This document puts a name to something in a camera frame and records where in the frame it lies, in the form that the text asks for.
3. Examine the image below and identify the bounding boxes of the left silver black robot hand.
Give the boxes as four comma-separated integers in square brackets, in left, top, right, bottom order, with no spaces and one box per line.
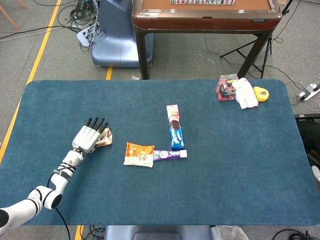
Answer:
[71,116,109,154]

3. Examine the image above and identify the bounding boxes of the orange white snack bag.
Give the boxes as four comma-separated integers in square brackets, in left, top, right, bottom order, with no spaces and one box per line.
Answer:
[123,142,155,169]

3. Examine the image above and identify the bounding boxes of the yellow object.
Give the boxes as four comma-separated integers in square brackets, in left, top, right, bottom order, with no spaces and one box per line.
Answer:
[252,85,270,103]

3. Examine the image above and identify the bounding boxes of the purple toothpaste tube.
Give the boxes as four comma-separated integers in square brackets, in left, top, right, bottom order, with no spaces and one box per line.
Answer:
[152,149,188,162]

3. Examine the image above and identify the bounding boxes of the blue cookie box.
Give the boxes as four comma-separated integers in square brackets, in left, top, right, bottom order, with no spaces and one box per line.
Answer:
[166,104,185,151]

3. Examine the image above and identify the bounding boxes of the white power strip with plugs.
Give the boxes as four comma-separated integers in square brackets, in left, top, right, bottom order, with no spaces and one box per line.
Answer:
[76,23,98,48]

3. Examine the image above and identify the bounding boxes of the dark blue robot chest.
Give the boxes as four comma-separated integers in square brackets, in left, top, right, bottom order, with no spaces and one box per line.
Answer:
[103,224,213,240]

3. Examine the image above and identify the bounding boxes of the blue felt table mat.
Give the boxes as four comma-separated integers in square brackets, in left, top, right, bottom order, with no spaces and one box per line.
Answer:
[0,79,315,226]

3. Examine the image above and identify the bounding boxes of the white chair wooden legs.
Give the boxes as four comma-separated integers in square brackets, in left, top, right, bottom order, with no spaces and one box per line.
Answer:
[0,0,28,31]

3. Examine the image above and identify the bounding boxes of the clear box red black capsules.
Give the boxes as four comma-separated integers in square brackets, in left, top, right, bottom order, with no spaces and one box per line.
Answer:
[216,73,240,102]

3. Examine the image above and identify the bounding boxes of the brown mahjong table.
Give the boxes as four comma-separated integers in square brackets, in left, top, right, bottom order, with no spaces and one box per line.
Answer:
[131,0,283,80]

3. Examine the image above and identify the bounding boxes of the white crumpled plastic bag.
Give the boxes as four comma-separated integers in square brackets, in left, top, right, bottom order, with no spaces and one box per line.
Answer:
[234,77,259,110]

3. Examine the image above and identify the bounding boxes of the clear plastic bag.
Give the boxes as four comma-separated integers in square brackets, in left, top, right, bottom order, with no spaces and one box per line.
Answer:
[211,224,250,240]

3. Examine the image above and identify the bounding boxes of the black tripod stand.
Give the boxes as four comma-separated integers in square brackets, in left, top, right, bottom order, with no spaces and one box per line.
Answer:
[219,0,295,80]

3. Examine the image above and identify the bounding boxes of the black furniture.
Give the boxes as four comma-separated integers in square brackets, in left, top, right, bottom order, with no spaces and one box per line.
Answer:
[294,113,320,176]

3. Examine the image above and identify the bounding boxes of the white grey power strip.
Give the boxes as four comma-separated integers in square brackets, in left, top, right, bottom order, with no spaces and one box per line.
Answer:
[297,83,320,101]

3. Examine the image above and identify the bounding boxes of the white shoe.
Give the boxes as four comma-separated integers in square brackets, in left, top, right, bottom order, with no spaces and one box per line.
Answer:
[311,165,320,186]

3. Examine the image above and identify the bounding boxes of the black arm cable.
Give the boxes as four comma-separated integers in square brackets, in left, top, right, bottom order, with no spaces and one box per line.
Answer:
[46,148,87,240]

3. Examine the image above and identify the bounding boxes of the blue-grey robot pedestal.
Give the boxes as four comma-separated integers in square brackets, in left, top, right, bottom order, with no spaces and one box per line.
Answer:
[91,0,155,68]

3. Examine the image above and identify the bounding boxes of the black floor cable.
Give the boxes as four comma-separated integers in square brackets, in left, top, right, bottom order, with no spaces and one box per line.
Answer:
[0,24,65,41]

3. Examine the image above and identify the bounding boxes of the floor cable bundle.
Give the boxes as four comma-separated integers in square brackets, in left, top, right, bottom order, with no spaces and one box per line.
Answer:
[56,0,101,53]

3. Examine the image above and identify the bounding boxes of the black cable coil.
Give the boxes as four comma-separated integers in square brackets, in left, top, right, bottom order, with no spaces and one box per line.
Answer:
[271,228,315,240]

